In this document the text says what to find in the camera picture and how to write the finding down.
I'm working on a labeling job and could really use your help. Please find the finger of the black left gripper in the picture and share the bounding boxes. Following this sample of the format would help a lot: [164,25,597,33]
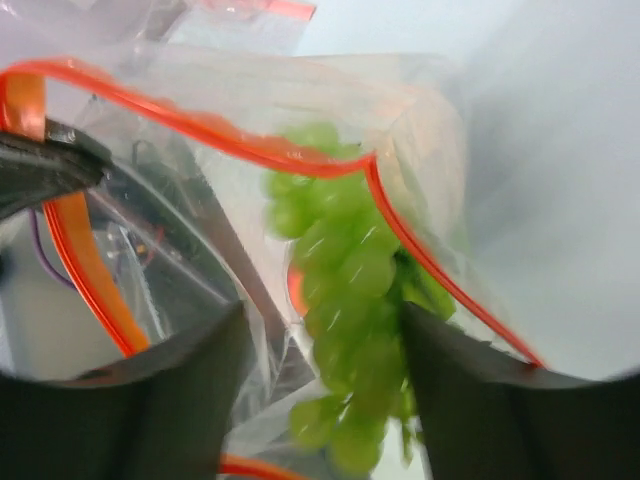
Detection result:
[1,118,113,220]

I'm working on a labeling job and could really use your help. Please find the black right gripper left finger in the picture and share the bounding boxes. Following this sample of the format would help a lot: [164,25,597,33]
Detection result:
[1,302,250,479]

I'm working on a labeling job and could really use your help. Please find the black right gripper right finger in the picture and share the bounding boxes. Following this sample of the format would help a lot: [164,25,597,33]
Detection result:
[400,302,639,479]

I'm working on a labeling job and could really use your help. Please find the clear orange zip bag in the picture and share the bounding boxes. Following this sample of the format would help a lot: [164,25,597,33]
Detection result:
[1,44,530,479]

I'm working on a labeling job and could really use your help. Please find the green grape bunch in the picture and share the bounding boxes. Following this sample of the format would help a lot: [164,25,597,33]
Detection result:
[262,122,459,476]

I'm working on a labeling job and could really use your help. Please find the pile of clear zip bags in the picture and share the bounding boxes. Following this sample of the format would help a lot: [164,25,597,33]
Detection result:
[1,0,316,67]

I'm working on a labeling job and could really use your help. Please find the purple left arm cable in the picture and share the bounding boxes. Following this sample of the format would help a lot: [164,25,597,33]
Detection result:
[27,207,76,291]

